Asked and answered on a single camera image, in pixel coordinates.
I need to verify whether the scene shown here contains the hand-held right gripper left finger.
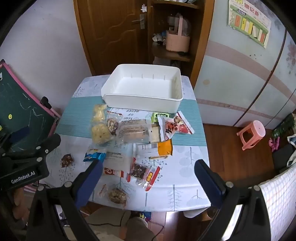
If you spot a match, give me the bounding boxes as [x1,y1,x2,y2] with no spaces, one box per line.
[26,159,103,241]

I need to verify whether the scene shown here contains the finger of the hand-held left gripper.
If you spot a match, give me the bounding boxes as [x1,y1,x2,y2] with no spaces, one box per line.
[5,134,62,163]

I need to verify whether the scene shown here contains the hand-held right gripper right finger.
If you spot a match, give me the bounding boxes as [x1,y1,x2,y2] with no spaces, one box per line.
[194,159,272,241]

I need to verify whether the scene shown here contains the white labelled clear packet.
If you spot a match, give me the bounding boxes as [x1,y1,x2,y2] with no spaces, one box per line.
[103,148,137,174]

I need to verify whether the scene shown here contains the white and tan carton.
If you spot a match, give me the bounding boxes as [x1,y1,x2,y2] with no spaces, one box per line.
[135,139,174,159]

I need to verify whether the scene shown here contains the red white snack packet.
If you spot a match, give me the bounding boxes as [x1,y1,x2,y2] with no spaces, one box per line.
[158,111,195,142]

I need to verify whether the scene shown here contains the clear bread packet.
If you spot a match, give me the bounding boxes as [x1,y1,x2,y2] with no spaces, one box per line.
[116,119,153,144]

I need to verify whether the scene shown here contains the white plastic bin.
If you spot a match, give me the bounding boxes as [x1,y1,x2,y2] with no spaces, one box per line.
[101,64,184,114]

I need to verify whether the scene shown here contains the red white flat packet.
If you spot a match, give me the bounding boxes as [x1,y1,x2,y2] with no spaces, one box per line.
[103,167,126,178]

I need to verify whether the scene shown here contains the blue snack packet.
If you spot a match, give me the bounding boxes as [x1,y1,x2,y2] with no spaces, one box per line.
[83,148,107,163]

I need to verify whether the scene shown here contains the small dark nut snack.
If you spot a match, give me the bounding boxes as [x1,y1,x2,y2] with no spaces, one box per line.
[60,153,74,168]

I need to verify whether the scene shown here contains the nut cluster clear packet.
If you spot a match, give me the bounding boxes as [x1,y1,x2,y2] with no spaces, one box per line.
[98,184,130,207]

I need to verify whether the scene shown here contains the yellow puffed snack packet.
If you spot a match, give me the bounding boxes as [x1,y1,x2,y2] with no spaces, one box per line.
[91,123,114,145]
[92,104,108,123]

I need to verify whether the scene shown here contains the dark chocolate snack packet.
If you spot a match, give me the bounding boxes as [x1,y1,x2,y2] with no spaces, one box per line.
[126,158,161,192]

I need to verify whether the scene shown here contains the pink framed chalkboard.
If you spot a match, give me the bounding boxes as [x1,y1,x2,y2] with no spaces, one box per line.
[0,59,62,158]

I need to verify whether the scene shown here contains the nut bar clear packet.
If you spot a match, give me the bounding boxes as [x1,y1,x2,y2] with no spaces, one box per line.
[106,111,123,136]

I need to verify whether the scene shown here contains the pink plastic stool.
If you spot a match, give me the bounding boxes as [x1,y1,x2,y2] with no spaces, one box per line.
[237,120,266,151]

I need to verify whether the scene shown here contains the person's leg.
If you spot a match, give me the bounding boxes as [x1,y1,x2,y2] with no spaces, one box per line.
[125,215,153,241]

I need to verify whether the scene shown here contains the beige paper packet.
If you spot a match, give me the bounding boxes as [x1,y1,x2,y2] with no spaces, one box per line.
[151,124,162,142]

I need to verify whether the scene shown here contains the chair with checked cloth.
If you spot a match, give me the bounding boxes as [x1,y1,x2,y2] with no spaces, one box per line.
[228,166,296,241]

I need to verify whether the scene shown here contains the pink toy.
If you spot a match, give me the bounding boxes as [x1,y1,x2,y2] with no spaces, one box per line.
[268,137,280,152]

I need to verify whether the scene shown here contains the orange and yellow snack packet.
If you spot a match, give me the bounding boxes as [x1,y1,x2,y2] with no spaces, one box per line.
[151,112,170,123]

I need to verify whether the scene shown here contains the pale wardrobe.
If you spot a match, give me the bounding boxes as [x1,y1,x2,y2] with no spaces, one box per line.
[194,0,296,130]

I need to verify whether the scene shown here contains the wooden door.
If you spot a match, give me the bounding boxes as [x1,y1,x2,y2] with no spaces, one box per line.
[73,0,151,76]

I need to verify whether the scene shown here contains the pink basket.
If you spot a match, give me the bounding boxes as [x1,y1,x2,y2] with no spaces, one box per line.
[165,13,191,52]

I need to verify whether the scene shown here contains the wooden shelf unit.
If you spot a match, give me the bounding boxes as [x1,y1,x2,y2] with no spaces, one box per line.
[148,0,215,86]

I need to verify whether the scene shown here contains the small toy figures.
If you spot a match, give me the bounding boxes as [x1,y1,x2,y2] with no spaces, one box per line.
[153,32,167,45]

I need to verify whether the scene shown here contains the metal door handle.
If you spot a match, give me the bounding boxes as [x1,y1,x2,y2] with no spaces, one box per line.
[132,14,146,29]

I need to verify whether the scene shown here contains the wall poster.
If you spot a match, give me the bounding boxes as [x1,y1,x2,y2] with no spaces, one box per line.
[227,0,272,48]

